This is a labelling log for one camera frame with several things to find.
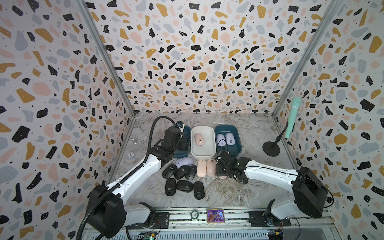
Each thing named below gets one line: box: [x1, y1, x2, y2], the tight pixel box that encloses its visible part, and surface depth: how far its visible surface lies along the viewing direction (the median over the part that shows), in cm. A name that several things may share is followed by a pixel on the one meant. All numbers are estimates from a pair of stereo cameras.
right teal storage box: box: [214, 124, 243, 157], surface depth 105 cm
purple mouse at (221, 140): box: [216, 133, 227, 147], surface depth 105 cm
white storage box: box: [190, 126, 216, 158], surface depth 105 cm
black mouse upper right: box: [185, 164, 197, 181], surface depth 90 cm
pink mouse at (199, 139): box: [194, 132, 205, 146], surface depth 105 cm
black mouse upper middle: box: [174, 165, 189, 180], surface depth 89 cm
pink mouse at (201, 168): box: [196, 159, 207, 178], surface depth 92 cm
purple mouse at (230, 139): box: [225, 132, 236, 146], surface depth 105 cm
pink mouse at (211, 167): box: [206, 158, 217, 177], surface depth 91 cm
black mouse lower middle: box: [176, 180, 194, 193], surface depth 84 cm
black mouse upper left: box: [162, 164, 177, 179], surface depth 89 cm
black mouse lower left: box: [165, 178, 177, 196], surface depth 83 cm
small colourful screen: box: [206, 208, 225, 223], surface depth 76 cm
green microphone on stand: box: [262, 97, 302, 157], surface depth 81 cm
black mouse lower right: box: [193, 181, 205, 200], surface depth 83 cm
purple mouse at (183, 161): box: [175, 157, 194, 169], surface depth 94 cm
